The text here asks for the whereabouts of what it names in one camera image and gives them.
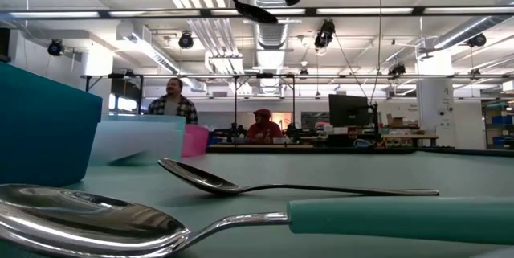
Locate teal handled spoon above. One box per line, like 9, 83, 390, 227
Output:
0, 183, 514, 258

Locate white ceiling pipes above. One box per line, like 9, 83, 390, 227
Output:
176, 0, 247, 76

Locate long ceiling light strip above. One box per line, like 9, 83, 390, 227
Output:
0, 6, 514, 18

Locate person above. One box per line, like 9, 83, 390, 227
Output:
146, 76, 199, 126
245, 108, 284, 145

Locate black computer monitor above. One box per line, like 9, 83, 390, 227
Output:
328, 93, 373, 129

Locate blue plastic bin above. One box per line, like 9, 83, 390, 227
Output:
0, 62, 104, 189

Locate translucent plastic bin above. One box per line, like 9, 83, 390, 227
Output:
88, 113, 187, 167

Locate pink plastic bin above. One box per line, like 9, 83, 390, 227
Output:
180, 124, 210, 158

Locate cardboard box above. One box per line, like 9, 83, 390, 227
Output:
386, 113, 406, 129

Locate white column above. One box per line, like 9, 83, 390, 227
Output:
416, 51, 457, 149

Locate shelf with blue bins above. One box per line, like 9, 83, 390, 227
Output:
483, 103, 514, 150

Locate silver round ventilation duct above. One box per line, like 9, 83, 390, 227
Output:
245, 0, 303, 95

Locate hanging black camera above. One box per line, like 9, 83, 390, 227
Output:
313, 18, 337, 49
177, 31, 194, 50
467, 32, 487, 49
47, 39, 65, 57
387, 63, 406, 77

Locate white rectangular ceiling duct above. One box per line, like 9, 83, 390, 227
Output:
115, 19, 206, 92

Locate black background workstation frame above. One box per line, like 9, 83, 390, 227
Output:
80, 72, 397, 149

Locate black table frame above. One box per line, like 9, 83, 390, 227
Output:
205, 144, 514, 158

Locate diagonal silver duct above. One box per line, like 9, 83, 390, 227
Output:
417, 14, 514, 56

